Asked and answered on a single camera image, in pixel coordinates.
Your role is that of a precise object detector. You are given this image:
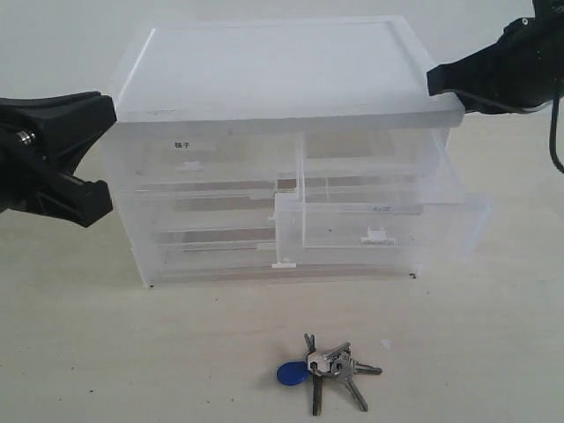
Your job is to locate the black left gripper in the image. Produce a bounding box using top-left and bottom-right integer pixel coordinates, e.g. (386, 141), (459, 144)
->
(1, 92), (116, 227)

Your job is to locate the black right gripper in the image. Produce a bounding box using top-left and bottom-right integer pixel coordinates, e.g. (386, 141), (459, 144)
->
(427, 1), (563, 115)

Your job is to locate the key bunch with blue tag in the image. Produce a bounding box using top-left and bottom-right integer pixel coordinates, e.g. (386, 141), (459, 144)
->
(276, 333), (383, 417)

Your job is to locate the white translucent drawer cabinet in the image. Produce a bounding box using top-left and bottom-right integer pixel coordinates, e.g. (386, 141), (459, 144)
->
(100, 16), (464, 262)

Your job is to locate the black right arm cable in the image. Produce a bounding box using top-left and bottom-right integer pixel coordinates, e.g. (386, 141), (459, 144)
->
(547, 94), (564, 174)

